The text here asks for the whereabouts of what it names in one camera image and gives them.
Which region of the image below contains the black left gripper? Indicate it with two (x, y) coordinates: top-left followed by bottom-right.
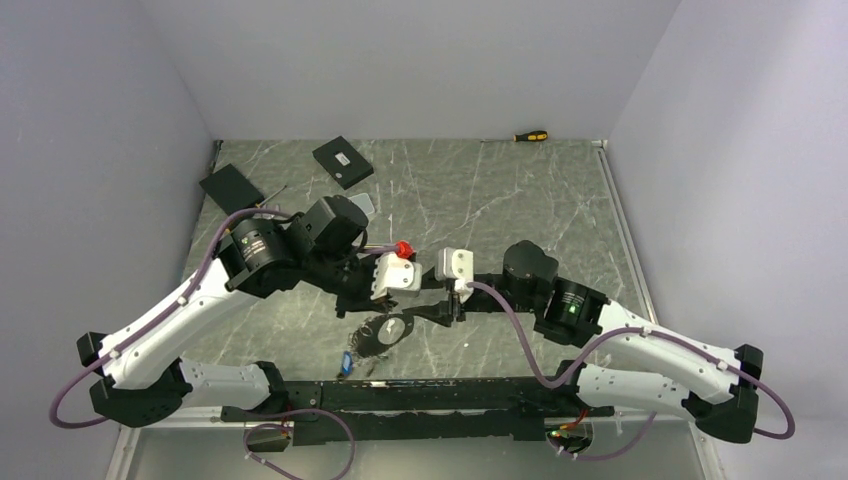
(304, 248), (395, 319)

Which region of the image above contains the round metal keyring plate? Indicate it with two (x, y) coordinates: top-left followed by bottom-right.
(349, 313), (415, 360)

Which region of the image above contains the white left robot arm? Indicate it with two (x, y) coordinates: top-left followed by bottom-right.
(78, 196), (419, 427)

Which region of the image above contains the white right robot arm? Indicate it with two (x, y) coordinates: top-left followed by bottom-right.
(413, 240), (764, 444)

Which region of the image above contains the clear plastic container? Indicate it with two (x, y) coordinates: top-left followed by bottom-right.
(349, 193), (376, 216)

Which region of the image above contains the blue key tag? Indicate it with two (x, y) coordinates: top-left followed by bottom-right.
(340, 352), (354, 377)

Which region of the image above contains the black box with label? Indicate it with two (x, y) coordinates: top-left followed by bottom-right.
(312, 136), (374, 190)

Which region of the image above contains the yellow black screwdriver left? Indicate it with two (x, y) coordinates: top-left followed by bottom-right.
(257, 184), (288, 207)

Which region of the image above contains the yellow black screwdriver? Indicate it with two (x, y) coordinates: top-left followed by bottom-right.
(257, 184), (288, 207)
(482, 130), (549, 143)

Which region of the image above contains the plain black box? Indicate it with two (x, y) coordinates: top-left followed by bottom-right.
(199, 164), (265, 215)

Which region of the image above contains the yellow black screwdriver far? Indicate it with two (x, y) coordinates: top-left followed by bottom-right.
(482, 130), (549, 143)

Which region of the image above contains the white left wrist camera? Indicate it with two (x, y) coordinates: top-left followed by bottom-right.
(370, 241), (423, 300)

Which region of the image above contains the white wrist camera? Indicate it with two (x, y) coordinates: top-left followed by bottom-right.
(434, 247), (475, 304)
(370, 241), (423, 300)

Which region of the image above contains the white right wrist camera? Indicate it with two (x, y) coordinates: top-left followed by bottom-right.
(434, 247), (475, 304)

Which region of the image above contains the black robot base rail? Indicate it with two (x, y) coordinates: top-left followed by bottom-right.
(221, 376), (613, 446)

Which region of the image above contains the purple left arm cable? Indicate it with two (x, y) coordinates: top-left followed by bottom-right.
(48, 207), (296, 431)

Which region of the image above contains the aluminium frame rail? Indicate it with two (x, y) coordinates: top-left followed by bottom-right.
(91, 140), (728, 479)

